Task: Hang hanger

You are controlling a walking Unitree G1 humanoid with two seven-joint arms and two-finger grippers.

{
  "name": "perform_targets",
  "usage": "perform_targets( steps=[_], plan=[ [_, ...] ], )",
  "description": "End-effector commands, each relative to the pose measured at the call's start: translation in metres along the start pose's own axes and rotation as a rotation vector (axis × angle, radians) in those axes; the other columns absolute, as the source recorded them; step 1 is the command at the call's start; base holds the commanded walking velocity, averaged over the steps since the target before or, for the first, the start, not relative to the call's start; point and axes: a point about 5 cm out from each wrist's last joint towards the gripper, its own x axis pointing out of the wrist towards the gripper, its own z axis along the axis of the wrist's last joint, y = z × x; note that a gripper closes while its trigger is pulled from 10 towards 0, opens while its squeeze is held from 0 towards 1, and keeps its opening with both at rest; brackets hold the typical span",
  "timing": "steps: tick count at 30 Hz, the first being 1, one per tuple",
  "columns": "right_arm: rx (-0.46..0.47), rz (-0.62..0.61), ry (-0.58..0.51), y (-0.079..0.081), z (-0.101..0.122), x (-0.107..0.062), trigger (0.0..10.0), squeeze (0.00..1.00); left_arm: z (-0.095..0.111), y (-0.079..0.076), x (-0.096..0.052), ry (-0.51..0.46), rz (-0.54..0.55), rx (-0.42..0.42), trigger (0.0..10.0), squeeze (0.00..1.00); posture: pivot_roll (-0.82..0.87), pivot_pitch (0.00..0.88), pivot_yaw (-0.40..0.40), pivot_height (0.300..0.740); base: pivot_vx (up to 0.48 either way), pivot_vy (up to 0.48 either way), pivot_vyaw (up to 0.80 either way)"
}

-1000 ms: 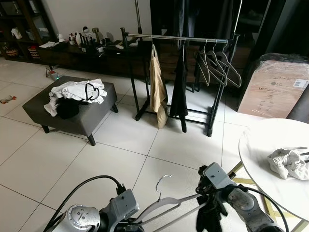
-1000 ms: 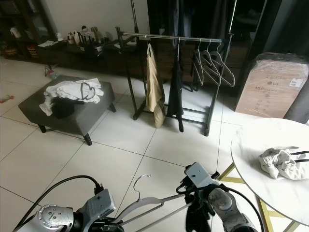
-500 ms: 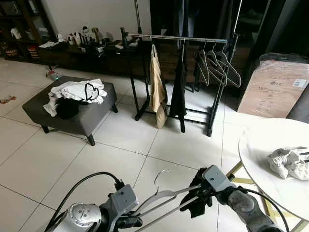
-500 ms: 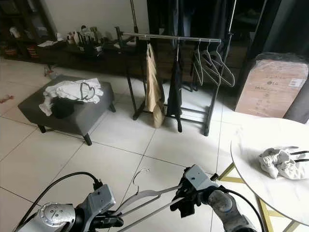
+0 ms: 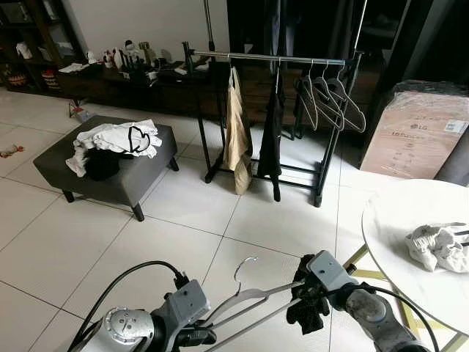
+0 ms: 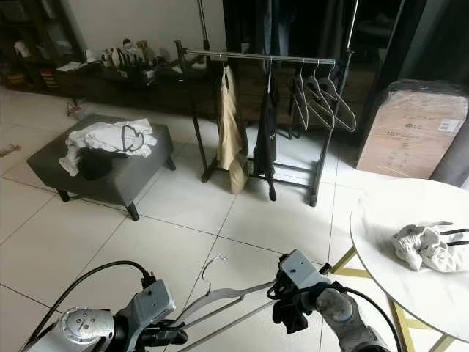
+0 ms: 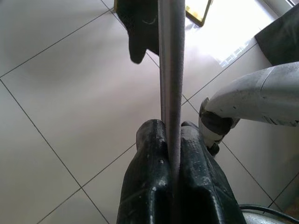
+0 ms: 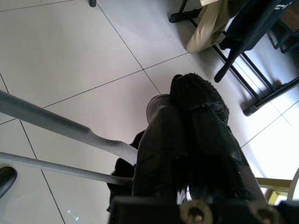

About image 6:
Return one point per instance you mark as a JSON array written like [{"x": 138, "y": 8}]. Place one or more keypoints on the grey clothes hanger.
[
  {"x": 346, "y": 110},
  {"x": 303, "y": 110},
  {"x": 327, "y": 110},
  {"x": 234, "y": 293}
]

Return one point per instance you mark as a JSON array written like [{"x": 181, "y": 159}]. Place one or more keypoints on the black shirt with white logo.
[{"x": 265, "y": 132}]

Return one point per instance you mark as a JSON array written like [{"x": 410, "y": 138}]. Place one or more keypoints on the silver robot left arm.
[{"x": 88, "y": 326}]

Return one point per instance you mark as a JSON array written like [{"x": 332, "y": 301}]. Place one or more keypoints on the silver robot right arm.
[{"x": 344, "y": 312}]

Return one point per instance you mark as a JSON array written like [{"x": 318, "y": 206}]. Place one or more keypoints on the round white table gold legs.
[{"x": 388, "y": 220}]

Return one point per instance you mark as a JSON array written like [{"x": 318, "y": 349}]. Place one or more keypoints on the beige shirt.
[{"x": 229, "y": 132}]

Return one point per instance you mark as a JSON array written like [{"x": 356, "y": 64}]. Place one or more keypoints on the dark grey ottoman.
[{"x": 135, "y": 158}]

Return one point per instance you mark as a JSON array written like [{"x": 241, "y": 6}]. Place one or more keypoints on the plastic wrapped cardboard box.
[{"x": 410, "y": 136}]

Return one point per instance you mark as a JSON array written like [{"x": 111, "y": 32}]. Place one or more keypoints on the white garment black trim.
[{"x": 106, "y": 136}]

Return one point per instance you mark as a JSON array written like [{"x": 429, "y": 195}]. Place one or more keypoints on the dark grey sofa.
[{"x": 453, "y": 158}]

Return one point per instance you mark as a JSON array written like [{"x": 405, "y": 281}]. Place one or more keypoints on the orange grey floor toy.
[{"x": 9, "y": 151}]

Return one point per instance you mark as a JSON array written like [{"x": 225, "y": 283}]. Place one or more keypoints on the white dish tan object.
[{"x": 194, "y": 67}]

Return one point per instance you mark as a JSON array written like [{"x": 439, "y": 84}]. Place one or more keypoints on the low dark wood cabinet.
[{"x": 139, "y": 92}]

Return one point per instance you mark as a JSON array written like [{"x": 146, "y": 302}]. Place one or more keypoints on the yellow white small item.
[{"x": 174, "y": 69}]

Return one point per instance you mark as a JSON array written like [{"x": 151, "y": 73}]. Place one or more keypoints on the red blue floor item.
[{"x": 77, "y": 112}]

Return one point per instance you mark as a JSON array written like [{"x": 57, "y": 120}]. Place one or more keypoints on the black power strip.
[{"x": 133, "y": 71}]

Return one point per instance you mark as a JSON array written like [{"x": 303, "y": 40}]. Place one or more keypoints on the brown woven basket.
[{"x": 10, "y": 79}]

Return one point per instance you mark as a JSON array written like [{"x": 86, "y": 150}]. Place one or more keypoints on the grey white figurine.
[{"x": 127, "y": 50}]

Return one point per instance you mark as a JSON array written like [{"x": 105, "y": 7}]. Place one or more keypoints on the small red white bottle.
[{"x": 104, "y": 60}]

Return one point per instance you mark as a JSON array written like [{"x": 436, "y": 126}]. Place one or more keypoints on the woven basket red lid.
[{"x": 43, "y": 78}]

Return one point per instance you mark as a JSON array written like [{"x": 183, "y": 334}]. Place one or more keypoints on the white paper sheets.
[{"x": 69, "y": 67}]

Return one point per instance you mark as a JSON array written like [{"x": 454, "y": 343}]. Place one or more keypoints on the small white figurine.
[{"x": 87, "y": 57}]

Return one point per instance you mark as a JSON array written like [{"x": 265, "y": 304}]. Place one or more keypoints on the white teapot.
[{"x": 20, "y": 50}]

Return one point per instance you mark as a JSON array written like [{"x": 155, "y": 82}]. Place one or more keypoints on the dark wood shelf unit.
[{"x": 29, "y": 33}]

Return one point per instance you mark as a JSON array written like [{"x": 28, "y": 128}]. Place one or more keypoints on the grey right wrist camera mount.
[{"x": 302, "y": 270}]

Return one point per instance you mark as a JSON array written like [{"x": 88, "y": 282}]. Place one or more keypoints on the black clothes rack silver rail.
[{"x": 286, "y": 59}]

